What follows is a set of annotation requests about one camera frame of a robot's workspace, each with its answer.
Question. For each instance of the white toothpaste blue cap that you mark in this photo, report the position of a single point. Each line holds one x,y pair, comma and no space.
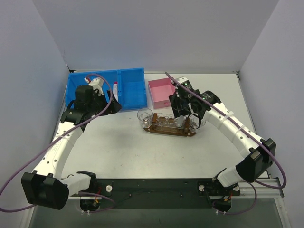
180,121

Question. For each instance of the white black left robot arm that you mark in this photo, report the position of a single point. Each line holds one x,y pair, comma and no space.
72,124

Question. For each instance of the brown wooden tray holder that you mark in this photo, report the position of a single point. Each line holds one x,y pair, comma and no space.
166,124

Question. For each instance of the pink wooden drawer box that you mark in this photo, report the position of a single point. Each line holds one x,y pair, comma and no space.
160,90

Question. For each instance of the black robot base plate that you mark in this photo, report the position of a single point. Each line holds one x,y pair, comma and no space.
153,200

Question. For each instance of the blue plastic bin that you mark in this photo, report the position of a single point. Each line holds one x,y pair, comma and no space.
110,76
74,81
132,89

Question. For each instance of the blue plastic bin right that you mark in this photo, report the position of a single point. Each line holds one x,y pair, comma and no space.
132,89

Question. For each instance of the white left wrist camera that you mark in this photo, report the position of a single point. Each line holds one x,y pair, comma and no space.
95,83

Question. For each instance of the blue plastic bin middle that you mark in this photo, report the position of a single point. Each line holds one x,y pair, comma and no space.
110,76

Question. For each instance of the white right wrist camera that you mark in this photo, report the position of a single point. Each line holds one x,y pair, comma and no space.
183,80

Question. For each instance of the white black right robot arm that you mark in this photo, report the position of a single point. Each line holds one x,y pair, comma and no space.
257,153

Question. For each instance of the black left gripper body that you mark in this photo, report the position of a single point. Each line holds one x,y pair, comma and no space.
110,102

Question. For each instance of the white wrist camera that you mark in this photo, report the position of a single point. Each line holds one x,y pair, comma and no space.
183,80
95,83

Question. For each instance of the white toothpaste red cap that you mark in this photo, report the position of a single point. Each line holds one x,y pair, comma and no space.
115,90

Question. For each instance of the aluminium frame rail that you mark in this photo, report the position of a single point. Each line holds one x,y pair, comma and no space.
166,191

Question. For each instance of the blue plastic bin left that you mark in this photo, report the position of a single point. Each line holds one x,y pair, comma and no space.
74,81

